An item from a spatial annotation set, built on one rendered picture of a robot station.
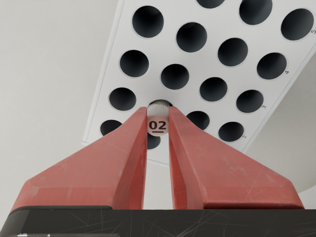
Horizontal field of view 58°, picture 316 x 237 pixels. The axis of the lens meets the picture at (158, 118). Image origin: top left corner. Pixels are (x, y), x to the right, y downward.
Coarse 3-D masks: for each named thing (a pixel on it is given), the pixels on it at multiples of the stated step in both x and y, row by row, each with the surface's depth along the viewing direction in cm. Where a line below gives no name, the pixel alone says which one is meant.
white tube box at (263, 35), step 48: (144, 0) 11; (192, 0) 11; (240, 0) 11; (288, 0) 11; (144, 48) 12; (192, 48) 12; (240, 48) 13; (288, 48) 12; (96, 96) 13; (144, 96) 13; (192, 96) 13; (240, 96) 15; (240, 144) 15
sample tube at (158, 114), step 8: (152, 104) 13; (160, 104) 13; (168, 104) 14; (152, 112) 13; (160, 112) 13; (168, 112) 13; (152, 120) 13; (160, 120) 13; (168, 120) 13; (152, 128) 13; (160, 128) 13; (168, 128) 13
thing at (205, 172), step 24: (192, 144) 8; (216, 144) 8; (192, 168) 6; (216, 168) 6; (240, 168) 6; (264, 168) 6; (192, 192) 6; (216, 192) 5; (240, 192) 5; (264, 192) 5; (288, 192) 5
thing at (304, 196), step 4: (312, 188) 127; (304, 192) 128; (308, 192) 128; (312, 192) 128; (300, 196) 130; (304, 196) 130; (308, 196) 130; (312, 196) 130; (304, 200) 131; (308, 200) 131; (312, 200) 131; (304, 204) 133; (308, 204) 133; (312, 204) 133; (308, 208) 135; (312, 208) 135
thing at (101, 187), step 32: (128, 128) 9; (64, 160) 7; (96, 160) 7; (128, 160) 7; (32, 192) 5; (64, 192) 5; (96, 192) 5; (128, 192) 7; (32, 224) 5; (64, 224) 5; (96, 224) 5; (128, 224) 5; (160, 224) 5; (192, 224) 5; (224, 224) 5; (256, 224) 5; (288, 224) 5
